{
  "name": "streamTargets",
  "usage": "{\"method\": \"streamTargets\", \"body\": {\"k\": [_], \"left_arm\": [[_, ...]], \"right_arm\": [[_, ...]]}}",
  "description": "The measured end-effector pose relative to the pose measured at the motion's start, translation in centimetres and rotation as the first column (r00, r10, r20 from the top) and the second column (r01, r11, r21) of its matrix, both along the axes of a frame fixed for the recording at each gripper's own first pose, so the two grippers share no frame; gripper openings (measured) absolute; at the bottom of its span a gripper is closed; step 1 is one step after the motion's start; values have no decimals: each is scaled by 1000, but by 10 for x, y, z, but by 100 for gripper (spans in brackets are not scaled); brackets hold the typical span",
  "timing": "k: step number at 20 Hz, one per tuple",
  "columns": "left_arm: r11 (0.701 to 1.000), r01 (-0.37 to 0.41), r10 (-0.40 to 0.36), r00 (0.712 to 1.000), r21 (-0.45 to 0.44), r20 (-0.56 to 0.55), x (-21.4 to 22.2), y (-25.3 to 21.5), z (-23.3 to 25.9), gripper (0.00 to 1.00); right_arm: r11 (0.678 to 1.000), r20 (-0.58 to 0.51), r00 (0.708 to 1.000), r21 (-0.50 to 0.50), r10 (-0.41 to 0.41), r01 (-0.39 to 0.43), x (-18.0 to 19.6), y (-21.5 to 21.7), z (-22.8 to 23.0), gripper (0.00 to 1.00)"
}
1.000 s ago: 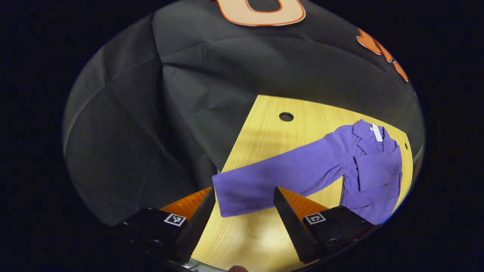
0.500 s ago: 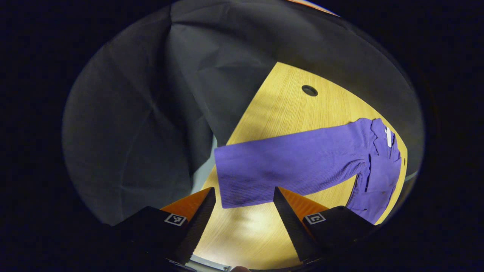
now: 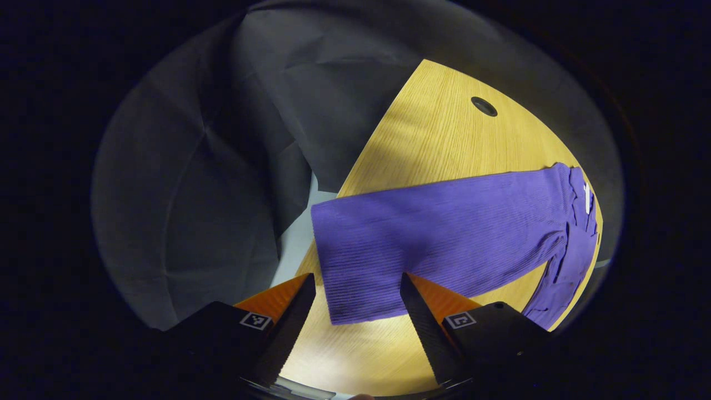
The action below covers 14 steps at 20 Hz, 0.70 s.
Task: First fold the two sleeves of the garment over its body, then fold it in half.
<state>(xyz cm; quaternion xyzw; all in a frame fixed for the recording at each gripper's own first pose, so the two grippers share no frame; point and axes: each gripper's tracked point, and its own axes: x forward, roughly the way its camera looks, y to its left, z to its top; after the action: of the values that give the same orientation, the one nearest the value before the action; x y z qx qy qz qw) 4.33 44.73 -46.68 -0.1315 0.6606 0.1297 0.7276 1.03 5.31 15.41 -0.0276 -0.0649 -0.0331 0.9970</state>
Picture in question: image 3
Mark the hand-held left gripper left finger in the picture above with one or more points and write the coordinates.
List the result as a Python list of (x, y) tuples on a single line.
[(286, 333)]

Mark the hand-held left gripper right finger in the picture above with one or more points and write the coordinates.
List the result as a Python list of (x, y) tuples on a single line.
[(427, 333)]

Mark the purple collared shirt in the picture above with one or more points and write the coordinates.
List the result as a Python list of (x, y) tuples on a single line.
[(444, 233)]

